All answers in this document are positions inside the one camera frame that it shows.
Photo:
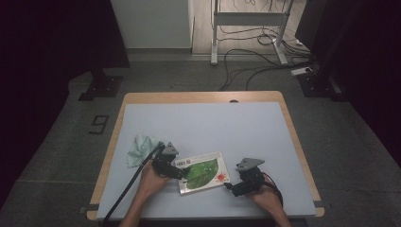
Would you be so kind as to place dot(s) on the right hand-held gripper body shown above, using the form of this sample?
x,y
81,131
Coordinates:
x,y
250,181

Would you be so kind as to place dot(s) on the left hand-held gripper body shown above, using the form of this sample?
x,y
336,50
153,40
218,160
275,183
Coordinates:
x,y
165,164

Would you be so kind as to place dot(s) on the caterpillar picture board book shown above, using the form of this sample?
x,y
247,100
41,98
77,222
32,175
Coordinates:
x,y
205,175

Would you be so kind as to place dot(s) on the pale green cloth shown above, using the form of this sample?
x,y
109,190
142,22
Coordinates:
x,y
140,151

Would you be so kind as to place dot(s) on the person's right hand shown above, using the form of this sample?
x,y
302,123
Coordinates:
x,y
268,197

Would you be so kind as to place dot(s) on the person's left hand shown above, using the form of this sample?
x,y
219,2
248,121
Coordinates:
x,y
151,183

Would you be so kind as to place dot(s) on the wooden table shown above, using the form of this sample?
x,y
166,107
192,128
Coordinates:
x,y
189,97

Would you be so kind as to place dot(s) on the black tape strip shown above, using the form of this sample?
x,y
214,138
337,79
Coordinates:
x,y
319,203
92,207

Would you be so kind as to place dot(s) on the black stand base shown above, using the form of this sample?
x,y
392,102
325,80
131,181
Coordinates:
x,y
104,86
315,85

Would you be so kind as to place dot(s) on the white power strip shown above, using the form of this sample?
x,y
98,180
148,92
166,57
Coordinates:
x,y
301,71

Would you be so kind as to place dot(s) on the white panel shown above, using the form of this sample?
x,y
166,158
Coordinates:
x,y
151,22

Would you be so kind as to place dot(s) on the dark curtain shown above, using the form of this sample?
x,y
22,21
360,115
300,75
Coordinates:
x,y
47,47
362,47

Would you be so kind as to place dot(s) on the white desk frame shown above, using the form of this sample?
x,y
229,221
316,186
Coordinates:
x,y
249,19

